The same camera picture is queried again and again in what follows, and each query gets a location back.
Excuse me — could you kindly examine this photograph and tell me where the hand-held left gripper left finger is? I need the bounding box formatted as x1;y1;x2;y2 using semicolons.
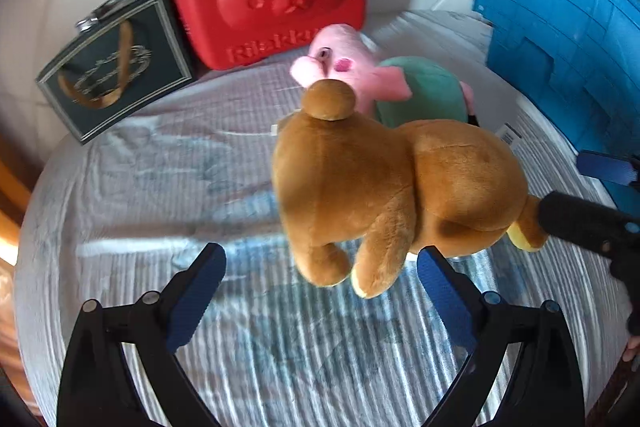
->
56;243;227;427

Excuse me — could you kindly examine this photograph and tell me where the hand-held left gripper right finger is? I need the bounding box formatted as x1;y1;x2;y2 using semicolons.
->
416;246;586;427

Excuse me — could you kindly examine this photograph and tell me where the small white box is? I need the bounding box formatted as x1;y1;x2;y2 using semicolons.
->
497;123;523;148

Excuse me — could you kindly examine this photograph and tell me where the pink pig plush teal dress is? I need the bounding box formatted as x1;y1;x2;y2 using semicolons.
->
291;24;476;128

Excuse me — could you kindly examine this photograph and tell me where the dark gift box with handle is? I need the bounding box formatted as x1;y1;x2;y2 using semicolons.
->
35;0;197;145

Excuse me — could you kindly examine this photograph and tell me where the brown bear plush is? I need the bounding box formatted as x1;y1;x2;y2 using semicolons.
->
271;79;550;300

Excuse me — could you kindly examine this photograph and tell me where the wooden bed frame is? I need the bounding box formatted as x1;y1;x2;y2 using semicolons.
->
590;357;640;427

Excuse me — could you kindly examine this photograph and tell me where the person's right hand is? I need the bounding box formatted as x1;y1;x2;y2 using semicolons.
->
620;334;640;364

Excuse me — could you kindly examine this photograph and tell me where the blue plastic crate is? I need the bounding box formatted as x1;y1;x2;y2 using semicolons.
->
472;0;640;208

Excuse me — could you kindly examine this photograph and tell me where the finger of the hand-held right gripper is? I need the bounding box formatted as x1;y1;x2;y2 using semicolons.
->
576;150;640;186
537;191;640;259

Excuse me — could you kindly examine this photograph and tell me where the striped grey bedsheet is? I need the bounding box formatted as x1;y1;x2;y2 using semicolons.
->
12;9;631;427

